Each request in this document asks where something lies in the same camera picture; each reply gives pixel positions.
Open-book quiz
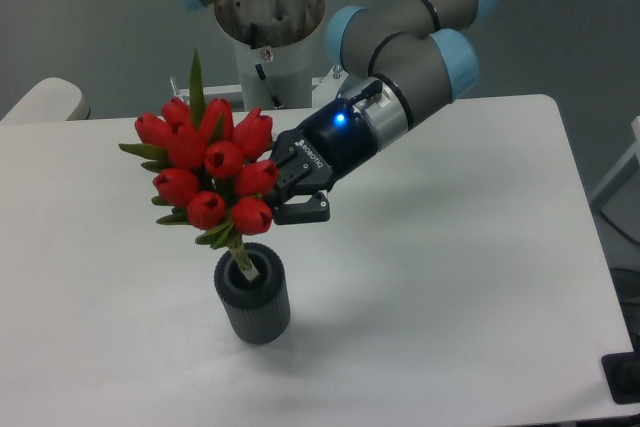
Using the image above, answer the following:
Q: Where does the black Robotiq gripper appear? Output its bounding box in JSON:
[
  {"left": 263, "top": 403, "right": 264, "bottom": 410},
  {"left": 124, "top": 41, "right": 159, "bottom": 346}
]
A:
[{"left": 265, "top": 100, "right": 378, "bottom": 225}]

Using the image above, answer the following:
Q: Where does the red tulip bouquet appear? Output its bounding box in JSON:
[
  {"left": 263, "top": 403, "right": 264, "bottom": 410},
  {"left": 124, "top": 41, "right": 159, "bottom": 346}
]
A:
[{"left": 119, "top": 58, "right": 280, "bottom": 282}]

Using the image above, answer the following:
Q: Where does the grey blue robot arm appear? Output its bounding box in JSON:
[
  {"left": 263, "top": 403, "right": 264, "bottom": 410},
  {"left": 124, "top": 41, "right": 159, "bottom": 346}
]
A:
[{"left": 179, "top": 0, "right": 497, "bottom": 225}]

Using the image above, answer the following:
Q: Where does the dark grey ribbed vase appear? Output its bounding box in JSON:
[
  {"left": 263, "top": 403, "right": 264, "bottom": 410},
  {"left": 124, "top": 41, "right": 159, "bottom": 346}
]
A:
[{"left": 213, "top": 242, "right": 290, "bottom": 345}]

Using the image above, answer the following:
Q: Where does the beige chair back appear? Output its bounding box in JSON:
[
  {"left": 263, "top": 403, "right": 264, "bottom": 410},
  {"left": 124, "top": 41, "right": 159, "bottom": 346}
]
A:
[{"left": 1, "top": 77, "right": 91, "bottom": 125}]

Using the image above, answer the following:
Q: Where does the white furniture leg right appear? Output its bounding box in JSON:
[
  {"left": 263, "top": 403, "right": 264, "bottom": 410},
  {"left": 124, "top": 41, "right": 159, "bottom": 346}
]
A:
[{"left": 588, "top": 117, "right": 639, "bottom": 211}]

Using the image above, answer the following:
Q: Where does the black object at edge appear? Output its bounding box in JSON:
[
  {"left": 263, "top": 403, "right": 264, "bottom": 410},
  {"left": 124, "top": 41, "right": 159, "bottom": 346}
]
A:
[{"left": 601, "top": 352, "right": 639, "bottom": 405}]

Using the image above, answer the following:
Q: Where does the white metal base frame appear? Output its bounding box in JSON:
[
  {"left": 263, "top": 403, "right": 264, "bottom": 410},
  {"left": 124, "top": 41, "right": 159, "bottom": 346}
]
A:
[{"left": 168, "top": 63, "right": 351, "bottom": 117}]

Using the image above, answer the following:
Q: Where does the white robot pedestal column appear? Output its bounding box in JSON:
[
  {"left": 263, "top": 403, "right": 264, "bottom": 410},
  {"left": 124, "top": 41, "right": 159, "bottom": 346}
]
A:
[{"left": 214, "top": 0, "right": 325, "bottom": 110}]

